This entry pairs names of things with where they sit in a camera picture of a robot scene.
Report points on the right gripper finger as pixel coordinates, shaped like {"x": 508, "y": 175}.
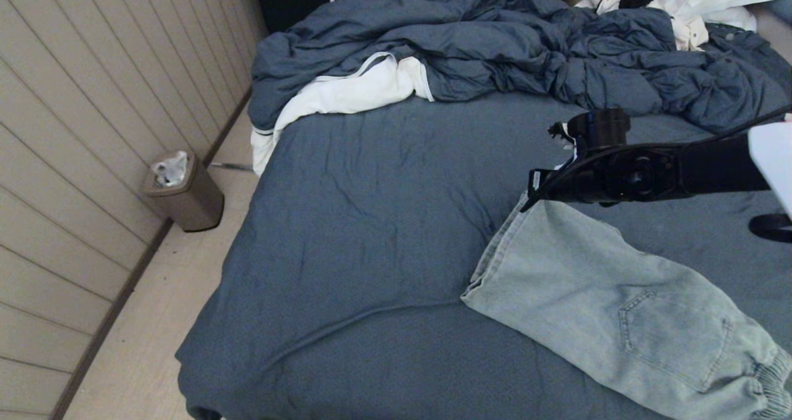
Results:
{"x": 537, "y": 198}
{"x": 538, "y": 179}

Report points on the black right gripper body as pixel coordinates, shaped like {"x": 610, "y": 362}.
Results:
{"x": 578, "y": 185}

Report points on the light blue denim shorts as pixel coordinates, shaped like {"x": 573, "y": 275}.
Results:
{"x": 588, "y": 284}

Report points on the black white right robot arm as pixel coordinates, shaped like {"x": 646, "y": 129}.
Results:
{"x": 711, "y": 169}

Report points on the crumpled dark blue duvet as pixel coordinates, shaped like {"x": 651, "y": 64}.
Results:
{"x": 495, "y": 36}

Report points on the dark blue bed sheet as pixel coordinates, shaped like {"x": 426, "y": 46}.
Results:
{"x": 371, "y": 222}

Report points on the cream button shirt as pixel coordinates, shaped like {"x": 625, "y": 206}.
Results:
{"x": 690, "y": 34}

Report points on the dark blue denim jacket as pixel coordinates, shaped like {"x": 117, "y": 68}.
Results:
{"x": 745, "y": 41}

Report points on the blue pillow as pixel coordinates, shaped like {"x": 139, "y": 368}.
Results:
{"x": 784, "y": 5}

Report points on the brown metal trash bin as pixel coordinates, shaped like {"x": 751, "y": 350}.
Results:
{"x": 195, "y": 205}

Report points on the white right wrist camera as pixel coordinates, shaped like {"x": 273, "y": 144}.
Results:
{"x": 566, "y": 141}

